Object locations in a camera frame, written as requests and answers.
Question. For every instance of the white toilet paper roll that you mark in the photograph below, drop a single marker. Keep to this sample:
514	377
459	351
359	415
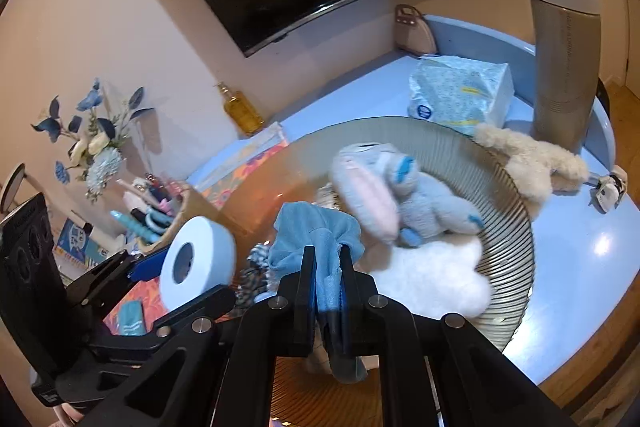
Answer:
205	257

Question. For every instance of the small white black toy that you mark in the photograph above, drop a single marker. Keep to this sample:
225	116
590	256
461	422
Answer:
607	189

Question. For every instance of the blue artificial flowers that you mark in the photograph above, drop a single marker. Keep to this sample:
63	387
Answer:
102	157

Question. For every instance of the yellow soap pump bottle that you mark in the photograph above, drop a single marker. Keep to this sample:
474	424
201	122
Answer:
242	112

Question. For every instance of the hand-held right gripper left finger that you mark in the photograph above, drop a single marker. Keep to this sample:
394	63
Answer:
310	292

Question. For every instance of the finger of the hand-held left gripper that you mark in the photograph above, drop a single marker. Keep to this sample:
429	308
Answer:
147	268
185	309

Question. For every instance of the white fluffy plush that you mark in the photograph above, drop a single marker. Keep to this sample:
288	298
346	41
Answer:
435	277

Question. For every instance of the beige pen holder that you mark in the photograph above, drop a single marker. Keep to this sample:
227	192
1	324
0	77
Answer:
187	207

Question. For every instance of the beige plush toy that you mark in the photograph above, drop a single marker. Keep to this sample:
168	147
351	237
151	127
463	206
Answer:
530	162

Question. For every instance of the blue cloth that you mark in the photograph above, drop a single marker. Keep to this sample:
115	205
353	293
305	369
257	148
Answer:
310	224

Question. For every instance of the blue white tissue pack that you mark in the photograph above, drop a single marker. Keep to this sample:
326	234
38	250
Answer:
460	92

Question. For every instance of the blue printed box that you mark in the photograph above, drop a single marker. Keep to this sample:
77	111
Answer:
80	244

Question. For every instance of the grey plush rabbit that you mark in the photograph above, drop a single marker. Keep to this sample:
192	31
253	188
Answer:
430	207

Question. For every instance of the colourful patterned mat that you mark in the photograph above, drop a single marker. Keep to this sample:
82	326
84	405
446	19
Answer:
235	177

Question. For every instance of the beige handheld device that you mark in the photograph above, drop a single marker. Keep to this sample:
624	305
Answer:
412	32

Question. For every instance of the basket of pens and scissors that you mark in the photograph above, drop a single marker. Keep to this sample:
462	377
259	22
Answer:
150	212

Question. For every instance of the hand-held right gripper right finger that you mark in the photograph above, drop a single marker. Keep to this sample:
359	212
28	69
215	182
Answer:
346	297

